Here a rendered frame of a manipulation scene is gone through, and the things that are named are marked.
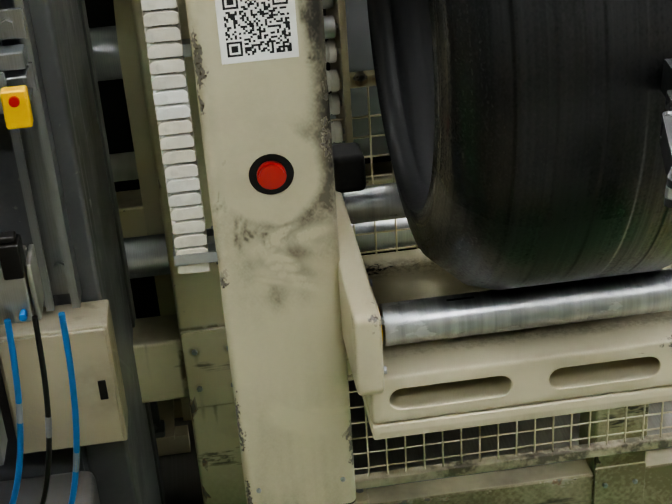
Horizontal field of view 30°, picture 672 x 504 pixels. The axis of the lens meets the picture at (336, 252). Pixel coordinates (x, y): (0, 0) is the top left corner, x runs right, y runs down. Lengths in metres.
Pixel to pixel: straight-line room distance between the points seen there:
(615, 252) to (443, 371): 0.22
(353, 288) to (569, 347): 0.24
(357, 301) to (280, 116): 0.20
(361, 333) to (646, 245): 0.29
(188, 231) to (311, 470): 0.34
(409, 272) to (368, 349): 0.35
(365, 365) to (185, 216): 0.24
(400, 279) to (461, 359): 0.29
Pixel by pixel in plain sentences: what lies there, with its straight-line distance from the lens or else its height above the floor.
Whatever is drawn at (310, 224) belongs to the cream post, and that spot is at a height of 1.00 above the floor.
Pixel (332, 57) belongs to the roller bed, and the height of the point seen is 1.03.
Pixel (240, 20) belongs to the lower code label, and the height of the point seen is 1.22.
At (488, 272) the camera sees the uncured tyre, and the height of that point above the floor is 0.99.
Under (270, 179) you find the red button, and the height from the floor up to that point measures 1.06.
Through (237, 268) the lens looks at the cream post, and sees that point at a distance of 1.32.
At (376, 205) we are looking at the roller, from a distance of 1.53.
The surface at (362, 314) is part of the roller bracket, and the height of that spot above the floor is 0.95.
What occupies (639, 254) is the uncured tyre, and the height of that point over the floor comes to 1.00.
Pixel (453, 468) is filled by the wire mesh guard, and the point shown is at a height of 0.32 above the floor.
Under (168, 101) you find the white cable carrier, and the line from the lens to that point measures 1.25.
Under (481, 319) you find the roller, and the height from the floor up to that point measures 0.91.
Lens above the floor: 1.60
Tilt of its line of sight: 29 degrees down
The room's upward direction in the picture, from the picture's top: 4 degrees counter-clockwise
